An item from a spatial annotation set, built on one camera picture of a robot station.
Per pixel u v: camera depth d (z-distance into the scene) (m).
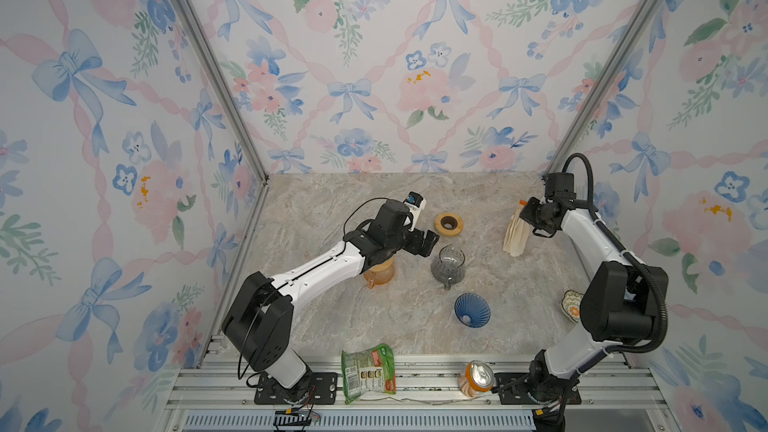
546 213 0.69
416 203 0.72
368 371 0.74
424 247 0.73
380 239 0.63
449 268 0.95
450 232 1.03
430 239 0.73
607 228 0.73
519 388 0.73
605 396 1.34
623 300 0.46
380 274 0.87
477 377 0.67
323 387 0.74
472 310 0.84
